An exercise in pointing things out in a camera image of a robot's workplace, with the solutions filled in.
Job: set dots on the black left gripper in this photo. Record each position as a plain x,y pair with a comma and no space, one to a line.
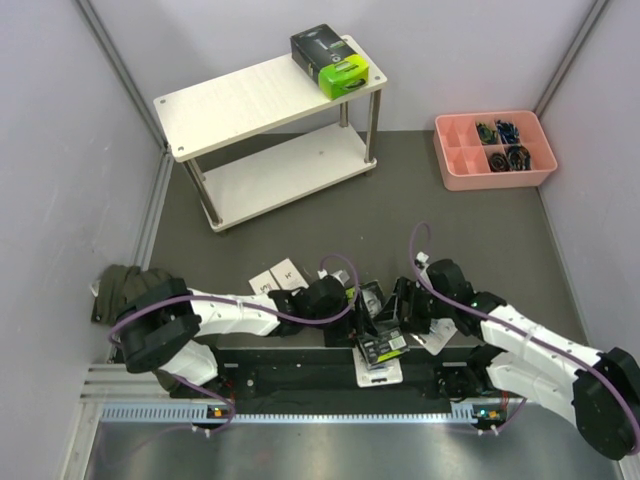
350,327

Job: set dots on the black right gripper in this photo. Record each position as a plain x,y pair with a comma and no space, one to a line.
407,291

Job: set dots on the black green exfoliating razor box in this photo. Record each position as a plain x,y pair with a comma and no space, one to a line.
389,343

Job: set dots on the black green Gillette razor box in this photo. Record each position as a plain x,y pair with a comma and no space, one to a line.
334,66

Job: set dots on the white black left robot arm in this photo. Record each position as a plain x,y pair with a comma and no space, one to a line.
159,331

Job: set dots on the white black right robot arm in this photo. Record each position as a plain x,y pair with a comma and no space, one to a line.
595,391

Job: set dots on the white two-tier shelf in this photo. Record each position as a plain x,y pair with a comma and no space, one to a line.
223,111

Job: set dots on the blue Gillette razor blister pack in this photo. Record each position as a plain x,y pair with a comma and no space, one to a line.
387,373

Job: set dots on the blue tilted razor blister pack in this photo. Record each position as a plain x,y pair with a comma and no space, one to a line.
440,333

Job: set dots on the white H razor box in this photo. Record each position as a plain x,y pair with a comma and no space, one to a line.
288,276

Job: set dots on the white Harry's razor box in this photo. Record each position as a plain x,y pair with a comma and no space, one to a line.
263,283

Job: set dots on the pink divided organizer bin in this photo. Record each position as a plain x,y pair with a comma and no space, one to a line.
492,150

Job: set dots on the dark green cloth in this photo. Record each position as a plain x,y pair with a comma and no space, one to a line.
118,285

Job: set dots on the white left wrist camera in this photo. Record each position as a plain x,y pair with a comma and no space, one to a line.
341,275

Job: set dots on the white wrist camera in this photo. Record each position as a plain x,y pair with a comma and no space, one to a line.
341,275
422,260

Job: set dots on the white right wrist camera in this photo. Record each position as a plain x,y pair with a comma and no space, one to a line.
422,260

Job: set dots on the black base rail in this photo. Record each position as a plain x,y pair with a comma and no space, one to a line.
450,374

